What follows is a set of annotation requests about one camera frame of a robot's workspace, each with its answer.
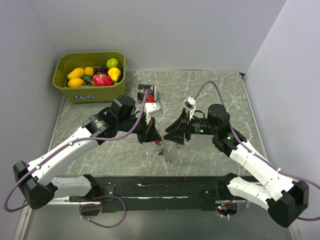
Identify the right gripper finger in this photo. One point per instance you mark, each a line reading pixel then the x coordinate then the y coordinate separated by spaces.
pixel 177 124
pixel 177 136

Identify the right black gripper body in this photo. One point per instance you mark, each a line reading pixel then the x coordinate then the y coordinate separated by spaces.
pixel 199 126

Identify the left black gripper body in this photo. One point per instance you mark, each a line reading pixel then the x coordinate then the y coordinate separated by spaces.
pixel 141 126

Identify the large silver keyring with rings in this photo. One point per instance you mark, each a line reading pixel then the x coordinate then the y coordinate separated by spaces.
pixel 163 151

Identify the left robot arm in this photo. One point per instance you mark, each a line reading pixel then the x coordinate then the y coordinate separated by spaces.
pixel 38 180

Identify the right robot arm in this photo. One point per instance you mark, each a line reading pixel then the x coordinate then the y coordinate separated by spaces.
pixel 284 198

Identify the black paper cup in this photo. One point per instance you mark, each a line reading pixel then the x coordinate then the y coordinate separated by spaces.
pixel 152 90

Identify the yellow pear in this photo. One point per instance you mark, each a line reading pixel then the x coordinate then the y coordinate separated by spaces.
pixel 114 73

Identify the red dragon fruit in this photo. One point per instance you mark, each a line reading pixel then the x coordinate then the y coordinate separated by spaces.
pixel 102 80

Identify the dark cherries bunch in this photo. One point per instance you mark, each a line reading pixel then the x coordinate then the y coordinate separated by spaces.
pixel 97 70

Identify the green lime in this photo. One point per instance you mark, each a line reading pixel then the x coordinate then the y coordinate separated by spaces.
pixel 112 63

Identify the olive green plastic bin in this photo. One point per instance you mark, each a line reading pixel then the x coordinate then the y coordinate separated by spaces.
pixel 88 94

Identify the small orange fruit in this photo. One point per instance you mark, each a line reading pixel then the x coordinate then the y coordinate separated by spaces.
pixel 89 71

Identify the yellow mango lower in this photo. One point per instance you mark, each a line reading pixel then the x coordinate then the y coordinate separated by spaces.
pixel 75 82

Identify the yellow mango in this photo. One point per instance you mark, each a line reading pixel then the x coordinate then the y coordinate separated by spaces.
pixel 75 82
pixel 76 73

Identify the yellow mango upper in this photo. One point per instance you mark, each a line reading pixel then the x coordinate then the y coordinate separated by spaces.
pixel 76 73

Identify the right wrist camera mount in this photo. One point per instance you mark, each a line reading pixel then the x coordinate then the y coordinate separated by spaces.
pixel 190 103

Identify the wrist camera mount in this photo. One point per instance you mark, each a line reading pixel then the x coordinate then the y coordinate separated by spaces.
pixel 151 109
pixel 190 103

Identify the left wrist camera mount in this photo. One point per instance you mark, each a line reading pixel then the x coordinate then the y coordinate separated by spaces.
pixel 151 109

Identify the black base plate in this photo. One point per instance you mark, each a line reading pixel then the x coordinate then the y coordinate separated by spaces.
pixel 153 193

